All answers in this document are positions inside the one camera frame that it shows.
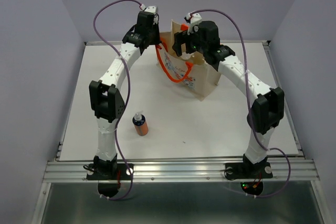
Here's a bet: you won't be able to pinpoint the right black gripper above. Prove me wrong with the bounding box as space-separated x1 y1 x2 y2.
170 24 207 57

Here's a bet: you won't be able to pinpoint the cream canvas bag orange handles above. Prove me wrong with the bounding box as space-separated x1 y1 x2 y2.
155 21 221 101

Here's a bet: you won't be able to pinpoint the orange bottle blue cap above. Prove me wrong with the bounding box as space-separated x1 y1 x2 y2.
132 111 149 136

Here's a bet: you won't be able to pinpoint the clear amber liquid bottle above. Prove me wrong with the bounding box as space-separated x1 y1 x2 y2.
180 52 193 61

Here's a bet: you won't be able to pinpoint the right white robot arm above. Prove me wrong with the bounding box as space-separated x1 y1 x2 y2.
172 21 285 177

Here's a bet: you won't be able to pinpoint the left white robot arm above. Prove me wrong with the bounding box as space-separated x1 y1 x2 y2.
89 6 160 179

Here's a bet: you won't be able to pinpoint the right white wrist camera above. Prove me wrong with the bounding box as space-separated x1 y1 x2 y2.
185 13 202 35

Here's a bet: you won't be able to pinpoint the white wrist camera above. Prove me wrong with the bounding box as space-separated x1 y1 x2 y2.
185 13 202 35
139 4 158 14

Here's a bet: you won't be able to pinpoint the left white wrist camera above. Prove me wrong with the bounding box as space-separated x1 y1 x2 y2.
139 4 158 14

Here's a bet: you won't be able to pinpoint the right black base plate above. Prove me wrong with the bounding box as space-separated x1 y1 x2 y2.
224 162 273 196

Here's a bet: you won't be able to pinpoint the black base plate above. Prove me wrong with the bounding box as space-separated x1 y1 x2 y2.
224 162 273 196
83 163 134 201

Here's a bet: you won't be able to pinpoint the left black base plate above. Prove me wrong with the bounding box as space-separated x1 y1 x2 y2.
83 163 134 201

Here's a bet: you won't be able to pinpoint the aluminium frame rail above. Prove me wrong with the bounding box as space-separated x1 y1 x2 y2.
33 42 333 223

